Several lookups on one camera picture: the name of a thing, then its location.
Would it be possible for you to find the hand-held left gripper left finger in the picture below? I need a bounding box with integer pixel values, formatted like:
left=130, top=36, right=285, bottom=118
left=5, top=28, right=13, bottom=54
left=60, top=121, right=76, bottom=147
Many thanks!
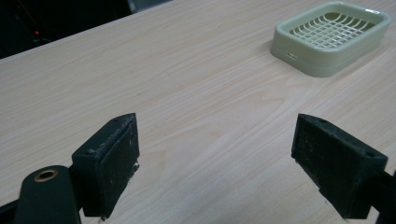
left=71, top=112, right=141, bottom=220

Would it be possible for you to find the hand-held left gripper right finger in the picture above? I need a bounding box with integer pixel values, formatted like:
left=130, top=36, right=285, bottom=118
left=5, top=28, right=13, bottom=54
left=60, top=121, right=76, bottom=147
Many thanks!
left=290, top=113, right=389, bottom=220

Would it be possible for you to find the pale green soap dish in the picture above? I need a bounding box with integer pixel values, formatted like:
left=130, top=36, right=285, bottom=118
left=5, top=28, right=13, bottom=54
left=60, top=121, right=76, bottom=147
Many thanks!
left=270, top=1, right=393, bottom=78

